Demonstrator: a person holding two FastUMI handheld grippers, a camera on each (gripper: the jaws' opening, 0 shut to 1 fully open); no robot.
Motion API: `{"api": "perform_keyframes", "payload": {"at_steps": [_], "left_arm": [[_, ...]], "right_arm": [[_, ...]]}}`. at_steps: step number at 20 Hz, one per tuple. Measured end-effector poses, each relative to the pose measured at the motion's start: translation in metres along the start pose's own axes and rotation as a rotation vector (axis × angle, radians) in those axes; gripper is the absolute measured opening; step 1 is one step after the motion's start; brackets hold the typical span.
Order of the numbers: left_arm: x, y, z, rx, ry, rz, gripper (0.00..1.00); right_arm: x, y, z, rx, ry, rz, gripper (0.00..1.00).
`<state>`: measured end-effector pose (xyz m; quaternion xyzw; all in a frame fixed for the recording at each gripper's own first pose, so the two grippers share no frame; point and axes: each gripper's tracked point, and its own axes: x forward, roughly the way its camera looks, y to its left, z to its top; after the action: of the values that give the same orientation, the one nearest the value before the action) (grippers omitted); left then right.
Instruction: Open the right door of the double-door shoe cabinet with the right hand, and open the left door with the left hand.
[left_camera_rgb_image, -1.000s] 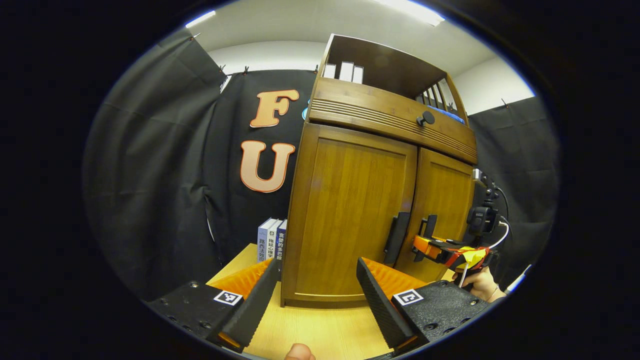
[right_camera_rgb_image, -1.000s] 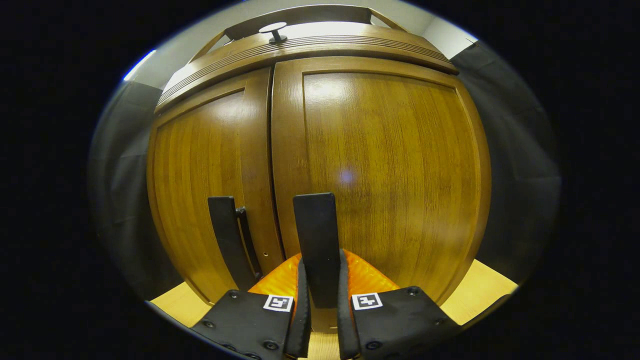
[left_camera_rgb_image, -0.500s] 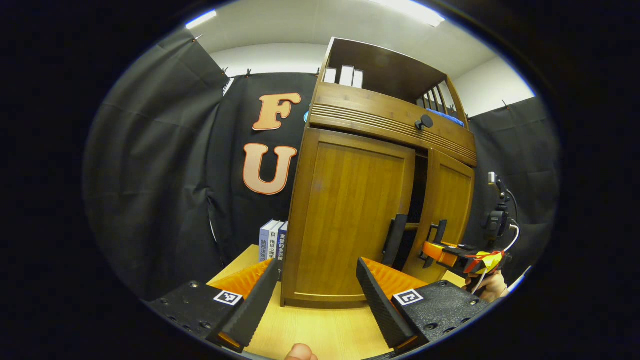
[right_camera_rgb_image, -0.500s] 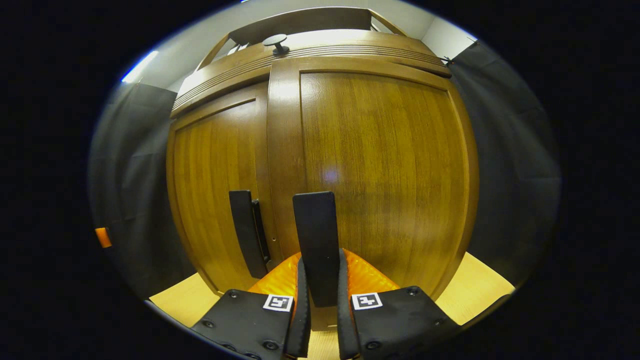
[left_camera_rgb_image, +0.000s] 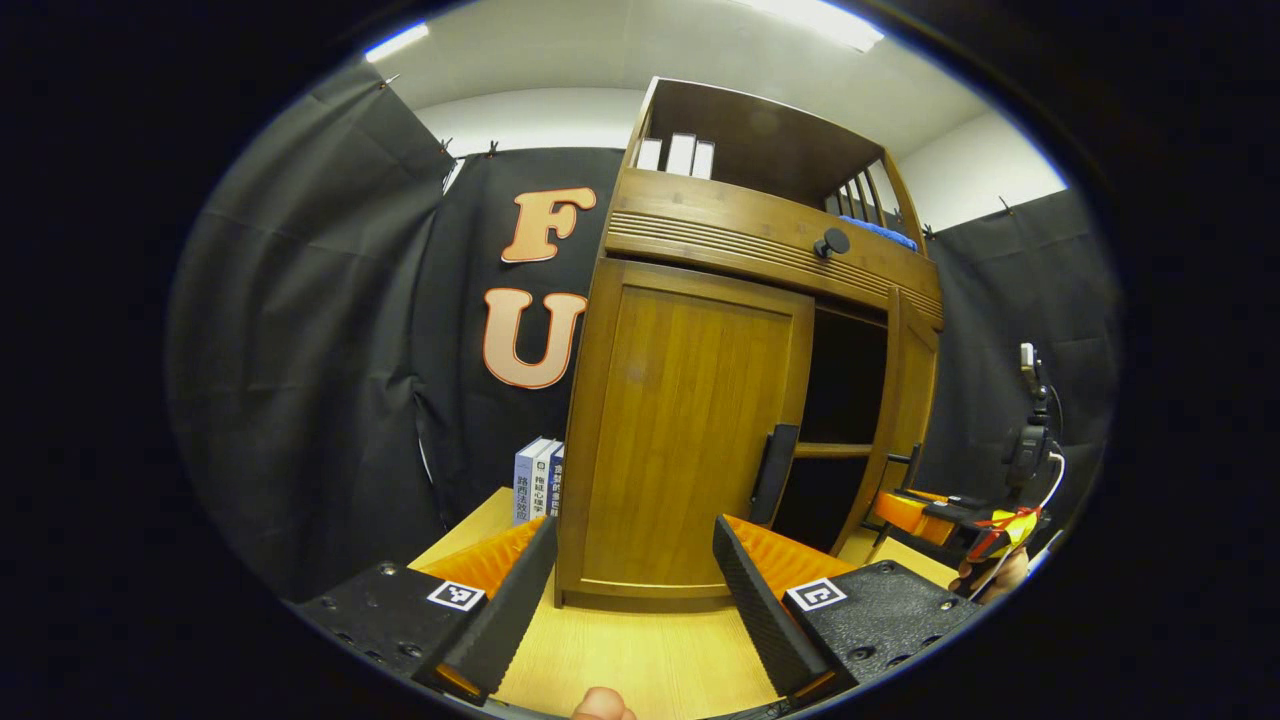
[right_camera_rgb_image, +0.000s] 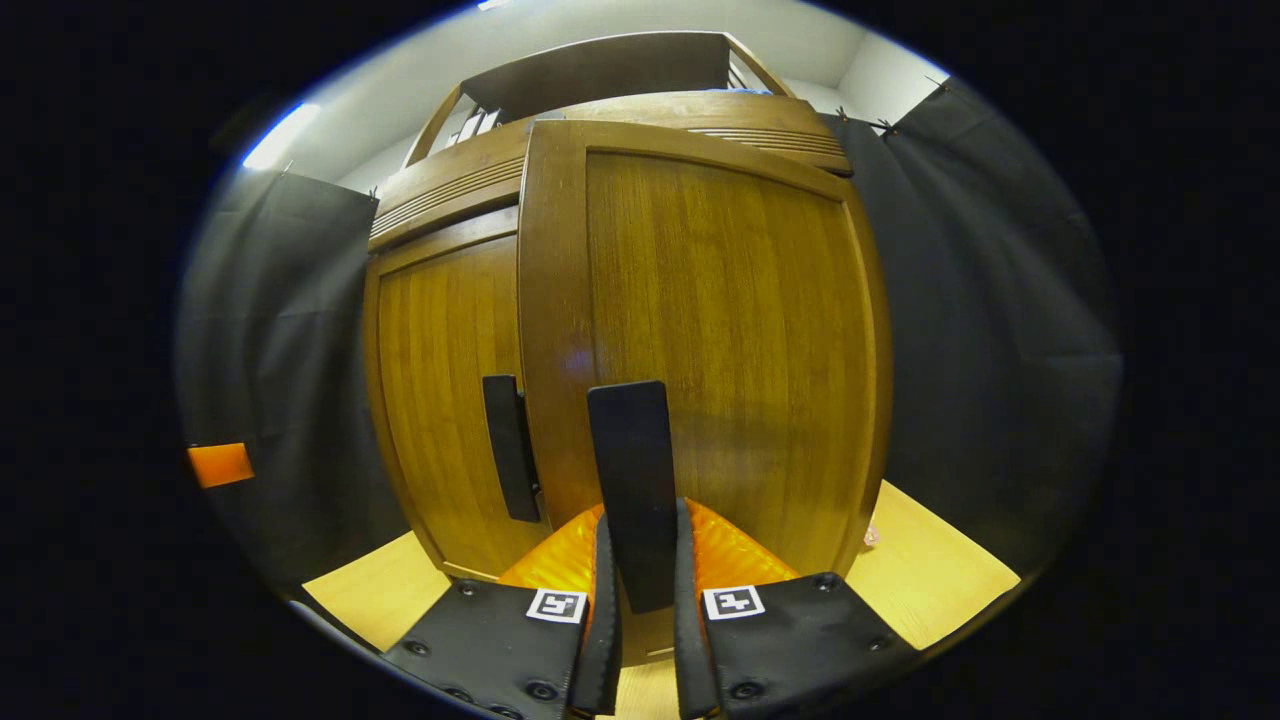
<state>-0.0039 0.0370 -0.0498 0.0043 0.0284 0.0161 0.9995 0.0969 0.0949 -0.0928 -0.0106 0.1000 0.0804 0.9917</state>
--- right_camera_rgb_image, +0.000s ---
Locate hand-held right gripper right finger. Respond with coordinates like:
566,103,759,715
672,497,916,720

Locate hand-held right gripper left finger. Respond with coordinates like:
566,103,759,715
383,503,623,720

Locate black door handle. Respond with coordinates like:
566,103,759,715
482,375,544,524
587,380,679,613

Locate wooden shoe cabinet door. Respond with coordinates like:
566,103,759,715
362,205,551,583
517,118,894,666

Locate white upright books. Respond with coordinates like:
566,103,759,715
445,107,503,148

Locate black backdrop cloth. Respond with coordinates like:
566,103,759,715
175,78,1123,601

